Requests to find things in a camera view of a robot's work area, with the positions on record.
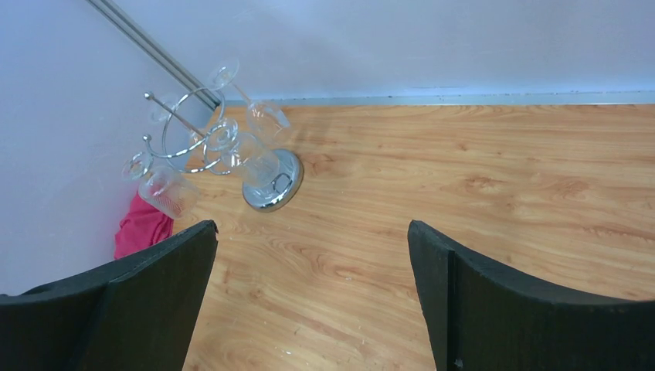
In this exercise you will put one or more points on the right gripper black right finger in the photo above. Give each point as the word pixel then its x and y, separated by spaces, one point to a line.
pixel 482 314

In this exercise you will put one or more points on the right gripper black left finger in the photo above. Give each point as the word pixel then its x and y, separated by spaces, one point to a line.
pixel 135 313

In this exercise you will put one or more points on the patterned clear wine glass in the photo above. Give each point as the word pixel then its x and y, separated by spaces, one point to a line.
pixel 162 187

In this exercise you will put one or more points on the clear wine glass front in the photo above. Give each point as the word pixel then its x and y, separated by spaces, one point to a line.
pixel 243 153

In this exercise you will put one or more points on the chrome wine glass rack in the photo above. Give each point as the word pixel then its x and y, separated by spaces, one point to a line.
pixel 197 158

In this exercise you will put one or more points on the clear wine glass back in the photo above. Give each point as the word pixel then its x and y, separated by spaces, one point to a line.
pixel 264 118

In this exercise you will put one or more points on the pink cloth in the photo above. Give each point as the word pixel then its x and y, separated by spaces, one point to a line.
pixel 142 227

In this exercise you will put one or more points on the aluminium corner frame post left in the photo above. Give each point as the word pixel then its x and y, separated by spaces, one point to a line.
pixel 112 12

